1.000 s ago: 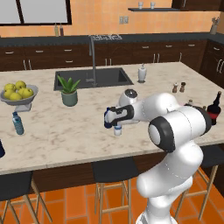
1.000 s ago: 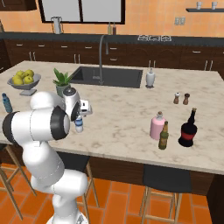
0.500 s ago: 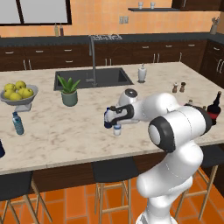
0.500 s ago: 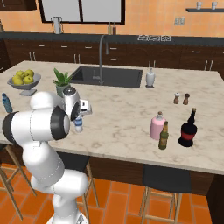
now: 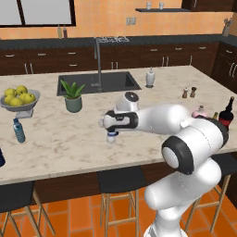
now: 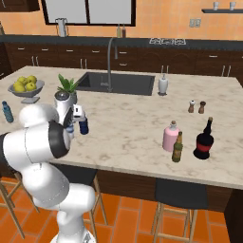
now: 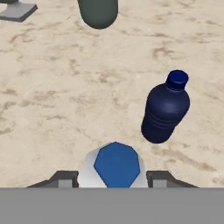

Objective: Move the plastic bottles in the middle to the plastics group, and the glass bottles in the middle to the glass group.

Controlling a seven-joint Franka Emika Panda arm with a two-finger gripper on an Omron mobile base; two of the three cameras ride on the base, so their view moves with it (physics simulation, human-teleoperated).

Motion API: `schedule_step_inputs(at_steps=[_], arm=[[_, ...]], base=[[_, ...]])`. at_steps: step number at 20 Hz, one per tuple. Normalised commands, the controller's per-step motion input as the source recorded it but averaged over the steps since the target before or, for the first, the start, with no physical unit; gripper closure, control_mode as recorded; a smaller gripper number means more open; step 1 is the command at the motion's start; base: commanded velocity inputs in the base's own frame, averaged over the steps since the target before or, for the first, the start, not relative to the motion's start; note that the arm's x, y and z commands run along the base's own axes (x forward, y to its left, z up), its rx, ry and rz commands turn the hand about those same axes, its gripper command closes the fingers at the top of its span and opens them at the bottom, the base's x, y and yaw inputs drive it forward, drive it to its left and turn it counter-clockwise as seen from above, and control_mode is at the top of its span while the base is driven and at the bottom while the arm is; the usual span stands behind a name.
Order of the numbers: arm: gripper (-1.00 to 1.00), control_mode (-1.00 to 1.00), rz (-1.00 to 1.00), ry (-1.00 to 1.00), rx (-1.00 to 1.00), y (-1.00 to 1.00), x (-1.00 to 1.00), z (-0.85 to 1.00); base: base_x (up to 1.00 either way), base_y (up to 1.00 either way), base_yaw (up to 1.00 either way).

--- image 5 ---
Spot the black stool with wooden legs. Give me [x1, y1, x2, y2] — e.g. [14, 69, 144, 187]
[96, 166, 148, 237]
[184, 153, 237, 234]
[0, 181, 56, 237]

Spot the green plant in grey pot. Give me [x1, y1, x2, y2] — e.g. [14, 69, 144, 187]
[59, 79, 86, 114]

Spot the dark sink basin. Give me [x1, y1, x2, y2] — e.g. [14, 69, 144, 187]
[56, 71, 143, 97]

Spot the white soap dispenser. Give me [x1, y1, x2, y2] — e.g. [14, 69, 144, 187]
[144, 67, 156, 89]

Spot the grey tap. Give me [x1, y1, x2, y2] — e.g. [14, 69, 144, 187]
[94, 36, 105, 93]

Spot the long dark brown cupboard run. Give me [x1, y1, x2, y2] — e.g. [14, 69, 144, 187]
[0, 42, 220, 77]

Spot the blue plastic water bottle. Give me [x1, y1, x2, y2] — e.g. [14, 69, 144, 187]
[12, 118, 27, 144]

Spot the pink round bottle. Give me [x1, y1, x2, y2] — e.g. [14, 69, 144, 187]
[191, 105, 208, 120]

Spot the grey fruit bowl on stand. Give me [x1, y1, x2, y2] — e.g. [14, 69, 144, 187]
[0, 89, 42, 119]

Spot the hob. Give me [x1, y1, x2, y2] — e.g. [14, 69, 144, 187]
[96, 35, 131, 44]

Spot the dark blue bottle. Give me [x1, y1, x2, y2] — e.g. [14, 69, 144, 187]
[0, 147, 6, 168]

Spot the dark red wine bottle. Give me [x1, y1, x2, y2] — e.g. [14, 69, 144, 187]
[218, 95, 235, 131]

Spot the short dark brown cupboard run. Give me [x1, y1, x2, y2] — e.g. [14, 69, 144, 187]
[210, 41, 237, 94]

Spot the black-framed window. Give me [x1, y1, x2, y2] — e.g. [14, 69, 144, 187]
[0, 0, 77, 29]

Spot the grey pot with utensils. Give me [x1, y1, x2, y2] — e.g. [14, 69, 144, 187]
[222, 17, 233, 38]

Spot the grey wall socket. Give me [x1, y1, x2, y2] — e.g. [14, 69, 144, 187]
[125, 17, 137, 27]

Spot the dark wall shelf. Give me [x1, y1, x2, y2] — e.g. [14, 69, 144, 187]
[135, 7, 191, 14]

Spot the dark brown wall cupboard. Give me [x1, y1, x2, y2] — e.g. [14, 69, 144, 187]
[181, 0, 237, 13]

